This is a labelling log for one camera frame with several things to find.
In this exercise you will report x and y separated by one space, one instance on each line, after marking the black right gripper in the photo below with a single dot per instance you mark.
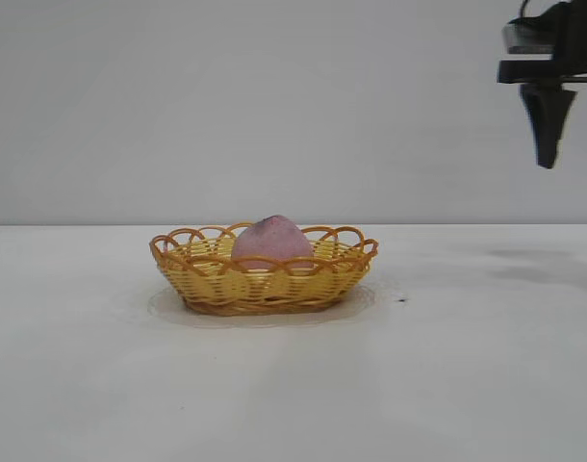
579 43

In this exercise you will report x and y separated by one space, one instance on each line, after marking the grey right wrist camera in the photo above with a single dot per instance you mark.
529 41

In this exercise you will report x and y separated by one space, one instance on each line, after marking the yellow woven plastic basket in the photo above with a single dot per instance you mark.
255 289

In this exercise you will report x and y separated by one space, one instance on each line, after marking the pink peach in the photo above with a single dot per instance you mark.
272 245

